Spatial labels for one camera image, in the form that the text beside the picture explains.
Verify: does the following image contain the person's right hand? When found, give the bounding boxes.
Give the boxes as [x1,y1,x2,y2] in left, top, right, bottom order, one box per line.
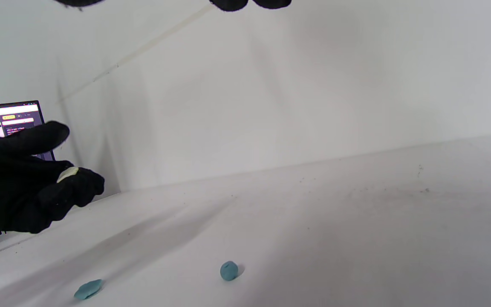
[54,0,292,12]

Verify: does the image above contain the person's left hand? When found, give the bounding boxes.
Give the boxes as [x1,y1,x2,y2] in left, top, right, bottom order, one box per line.
[0,121,105,234]

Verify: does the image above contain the blue plasticine ball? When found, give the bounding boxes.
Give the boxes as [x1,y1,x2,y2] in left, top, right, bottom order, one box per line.
[220,261,239,281]
[74,279,103,300]

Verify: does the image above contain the cream plasticine ball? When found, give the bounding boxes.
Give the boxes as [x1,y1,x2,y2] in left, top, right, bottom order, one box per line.
[57,167,79,183]

